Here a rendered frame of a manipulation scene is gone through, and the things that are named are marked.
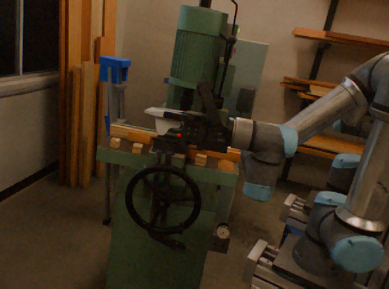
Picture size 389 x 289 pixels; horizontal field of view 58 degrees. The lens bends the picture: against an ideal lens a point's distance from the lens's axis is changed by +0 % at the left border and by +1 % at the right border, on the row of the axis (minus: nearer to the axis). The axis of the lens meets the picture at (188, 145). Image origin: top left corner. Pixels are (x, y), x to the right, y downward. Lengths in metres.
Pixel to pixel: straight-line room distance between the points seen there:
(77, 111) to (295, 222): 1.90
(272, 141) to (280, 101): 3.06
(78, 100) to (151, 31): 1.49
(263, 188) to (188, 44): 0.75
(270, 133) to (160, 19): 3.29
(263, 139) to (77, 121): 2.24
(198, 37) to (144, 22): 2.68
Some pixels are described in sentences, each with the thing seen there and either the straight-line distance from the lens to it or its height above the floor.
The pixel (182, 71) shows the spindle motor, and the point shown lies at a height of 1.26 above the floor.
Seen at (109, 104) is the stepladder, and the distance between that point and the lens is 2.33.
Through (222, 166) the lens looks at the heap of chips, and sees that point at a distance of 1.48.
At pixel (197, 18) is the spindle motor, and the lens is 1.43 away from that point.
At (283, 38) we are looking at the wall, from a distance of 3.83.
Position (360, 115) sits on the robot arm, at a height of 1.20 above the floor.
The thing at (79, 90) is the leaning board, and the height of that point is 0.82.
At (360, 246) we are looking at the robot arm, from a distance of 0.96.
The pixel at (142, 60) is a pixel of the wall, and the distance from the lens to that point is 4.09.
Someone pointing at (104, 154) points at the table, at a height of 0.87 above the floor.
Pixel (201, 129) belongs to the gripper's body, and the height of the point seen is 1.22.
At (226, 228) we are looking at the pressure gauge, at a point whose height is 0.68.
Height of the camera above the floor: 1.44
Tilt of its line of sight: 19 degrees down
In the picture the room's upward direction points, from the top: 10 degrees clockwise
